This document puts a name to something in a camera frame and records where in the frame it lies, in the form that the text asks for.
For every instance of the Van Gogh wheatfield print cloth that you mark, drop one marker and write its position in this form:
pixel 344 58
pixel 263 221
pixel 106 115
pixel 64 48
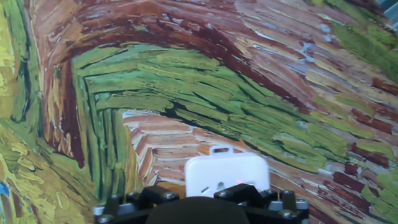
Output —
pixel 186 77

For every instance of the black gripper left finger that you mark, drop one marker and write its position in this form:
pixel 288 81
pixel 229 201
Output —
pixel 130 208

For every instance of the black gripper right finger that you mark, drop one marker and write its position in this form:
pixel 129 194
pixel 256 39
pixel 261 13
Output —
pixel 273 207

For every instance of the white four-socket power strip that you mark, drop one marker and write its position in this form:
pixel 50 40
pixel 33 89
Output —
pixel 227 171

